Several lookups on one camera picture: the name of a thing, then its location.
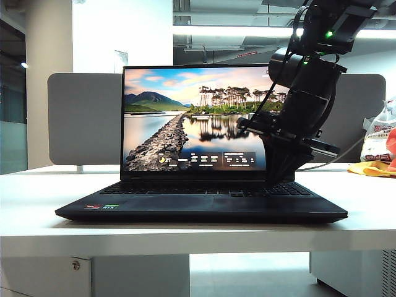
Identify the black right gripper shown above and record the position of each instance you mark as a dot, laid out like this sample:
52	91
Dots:
303	117

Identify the black laptop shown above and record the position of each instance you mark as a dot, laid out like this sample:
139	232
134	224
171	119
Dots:
191	123

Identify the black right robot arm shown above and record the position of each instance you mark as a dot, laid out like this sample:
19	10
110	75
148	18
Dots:
309	74

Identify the yellow cloth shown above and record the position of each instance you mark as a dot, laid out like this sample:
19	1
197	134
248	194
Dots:
371	170

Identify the white printed plastic bag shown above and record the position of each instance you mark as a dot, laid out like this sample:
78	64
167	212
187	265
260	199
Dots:
377	139

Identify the red round item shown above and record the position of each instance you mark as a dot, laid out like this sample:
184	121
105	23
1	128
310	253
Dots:
393	148

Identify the white vented cabinet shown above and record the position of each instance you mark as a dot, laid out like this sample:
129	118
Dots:
355	272

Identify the white drawer cabinet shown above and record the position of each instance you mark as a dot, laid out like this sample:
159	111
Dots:
123	275

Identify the grey desk divider panel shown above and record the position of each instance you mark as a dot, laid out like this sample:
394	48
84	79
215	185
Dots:
83	123

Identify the round metal drawer lock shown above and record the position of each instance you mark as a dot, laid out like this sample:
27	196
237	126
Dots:
75	265

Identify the white divider foot bracket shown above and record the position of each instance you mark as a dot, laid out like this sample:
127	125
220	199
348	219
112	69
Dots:
80	169

